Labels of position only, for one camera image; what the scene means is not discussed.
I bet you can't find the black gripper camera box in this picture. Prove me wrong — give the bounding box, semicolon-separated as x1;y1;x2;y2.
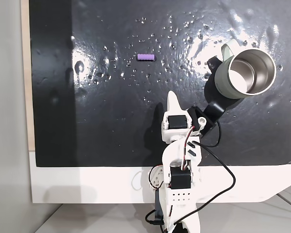
187;97;226;137

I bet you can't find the light wooden board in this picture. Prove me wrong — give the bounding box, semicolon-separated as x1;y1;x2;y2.
20;0;36;152

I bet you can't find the sage green steel cup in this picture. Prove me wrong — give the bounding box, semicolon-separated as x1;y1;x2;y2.
213;39;277;100

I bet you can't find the purple ribbed pen grip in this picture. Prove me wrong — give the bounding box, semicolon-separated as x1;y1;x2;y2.
137;53;155;62

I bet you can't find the black glossy table mat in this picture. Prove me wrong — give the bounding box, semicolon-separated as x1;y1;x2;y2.
29;0;291;167

